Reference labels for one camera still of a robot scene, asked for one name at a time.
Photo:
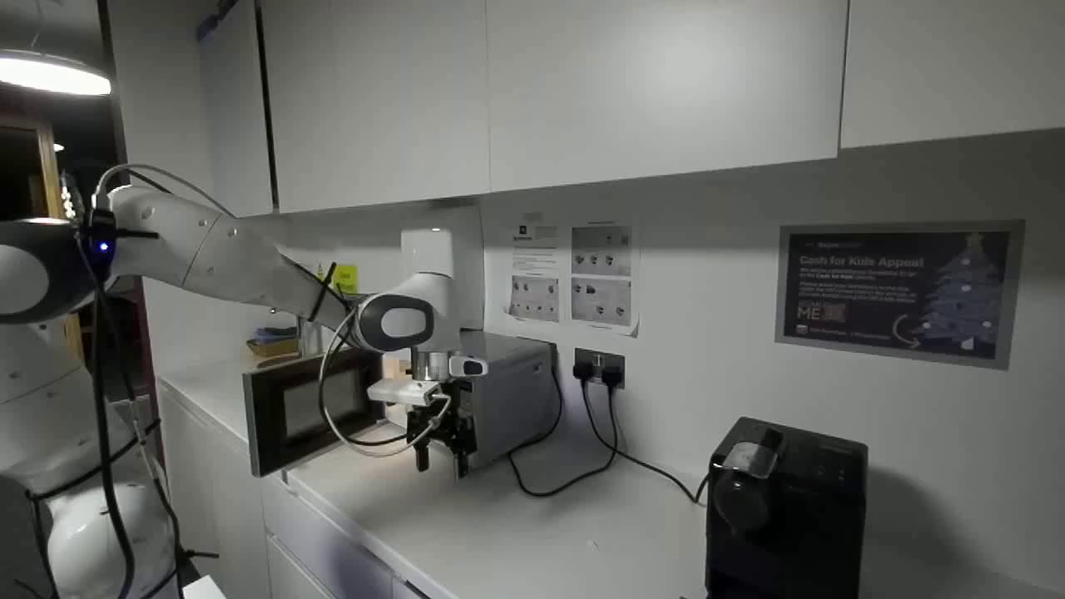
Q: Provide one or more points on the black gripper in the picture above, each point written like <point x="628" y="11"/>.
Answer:
<point x="442" y="401"/>

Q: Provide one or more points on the black microwave door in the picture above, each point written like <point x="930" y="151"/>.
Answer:
<point x="267" y="417"/>

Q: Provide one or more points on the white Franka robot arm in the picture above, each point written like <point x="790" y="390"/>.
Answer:
<point x="202" y="249"/>

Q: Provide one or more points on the white upper cabinet door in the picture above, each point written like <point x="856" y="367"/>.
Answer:
<point x="666" y="88"/>
<point x="376" y="100"/>
<point x="169" y="100"/>
<point x="952" y="67"/>

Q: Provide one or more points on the yellow sponge stack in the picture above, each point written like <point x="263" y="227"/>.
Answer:
<point x="275" y="347"/>

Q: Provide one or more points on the white paper towel dispenser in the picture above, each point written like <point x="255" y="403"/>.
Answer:
<point x="428" y="249"/>

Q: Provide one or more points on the white instruction sheet with logo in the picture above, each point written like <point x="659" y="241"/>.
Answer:
<point x="532" y="261"/>

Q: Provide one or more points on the white base cabinet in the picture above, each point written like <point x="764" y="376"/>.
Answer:
<point x="233" y="519"/>

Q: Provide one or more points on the small socket photo sheet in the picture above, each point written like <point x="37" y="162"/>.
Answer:
<point x="602" y="301"/>
<point x="599" y="249"/>

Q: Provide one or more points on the black coffee machine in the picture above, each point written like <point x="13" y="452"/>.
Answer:
<point x="801" y="510"/>

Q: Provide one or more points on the dark framed Christmas poster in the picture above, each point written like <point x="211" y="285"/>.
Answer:
<point x="901" y="294"/>

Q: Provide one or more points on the round ceiling lamp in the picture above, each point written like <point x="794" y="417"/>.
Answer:
<point x="50" y="74"/>

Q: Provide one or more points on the steel double wall socket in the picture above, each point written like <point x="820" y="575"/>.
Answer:
<point x="599" y="358"/>

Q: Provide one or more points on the wooden door post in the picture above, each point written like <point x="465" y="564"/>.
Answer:
<point x="47" y="166"/>

